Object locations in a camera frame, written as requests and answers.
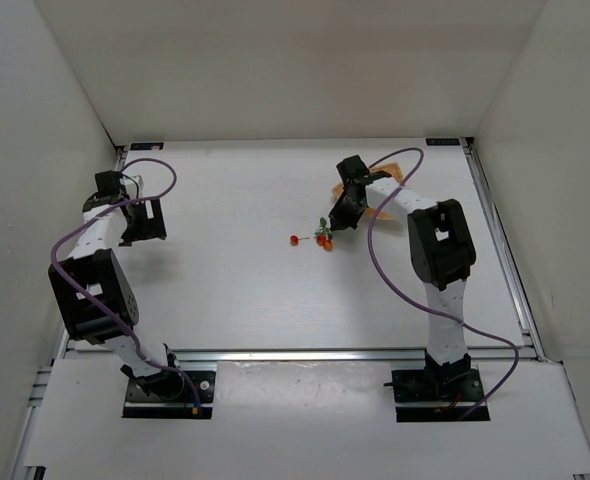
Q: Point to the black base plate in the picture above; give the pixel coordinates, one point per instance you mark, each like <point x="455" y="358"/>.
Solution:
<point x="416" y="402"/>
<point x="169" y="397"/>

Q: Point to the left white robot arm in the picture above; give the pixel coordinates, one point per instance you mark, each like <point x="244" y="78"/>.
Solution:
<point x="96" y="301"/>

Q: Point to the cherry pair with green leaves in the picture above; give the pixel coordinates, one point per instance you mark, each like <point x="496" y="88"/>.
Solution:
<point x="323" y="235"/>

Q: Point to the single red cherry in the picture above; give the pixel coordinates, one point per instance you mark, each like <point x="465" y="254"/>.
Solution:
<point x="295" y="240"/>

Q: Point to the right aluminium rail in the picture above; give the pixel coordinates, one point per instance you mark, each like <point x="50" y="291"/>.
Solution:
<point x="503" y="250"/>

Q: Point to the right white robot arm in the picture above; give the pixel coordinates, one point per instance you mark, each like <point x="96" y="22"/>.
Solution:
<point x="441" y="254"/>

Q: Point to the front aluminium rail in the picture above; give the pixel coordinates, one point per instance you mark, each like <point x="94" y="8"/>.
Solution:
<point x="477" y="353"/>

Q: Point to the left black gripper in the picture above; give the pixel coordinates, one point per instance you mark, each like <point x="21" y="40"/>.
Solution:
<point x="145" y="220"/>

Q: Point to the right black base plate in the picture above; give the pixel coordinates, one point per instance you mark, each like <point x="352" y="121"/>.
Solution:
<point x="416" y="402"/>

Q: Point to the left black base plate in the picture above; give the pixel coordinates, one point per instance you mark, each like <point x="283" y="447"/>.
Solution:
<point x="169" y="397"/>

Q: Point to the left aluminium rail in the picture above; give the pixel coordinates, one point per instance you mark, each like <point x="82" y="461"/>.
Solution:
<point x="121" y="153"/>

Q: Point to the left black corner bracket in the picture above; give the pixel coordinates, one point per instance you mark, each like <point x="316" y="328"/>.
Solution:
<point x="146" y="146"/>

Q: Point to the woven triangular fruit basket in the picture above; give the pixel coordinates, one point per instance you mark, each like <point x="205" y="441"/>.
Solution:
<point x="392" y="169"/>

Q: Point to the aluminium rail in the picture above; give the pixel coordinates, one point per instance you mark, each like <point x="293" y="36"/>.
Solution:
<point x="477" y="353"/>
<point x="503" y="250"/>
<point x="121" y="153"/>

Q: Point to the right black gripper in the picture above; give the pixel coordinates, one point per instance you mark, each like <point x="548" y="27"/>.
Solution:
<point x="348" y="208"/>

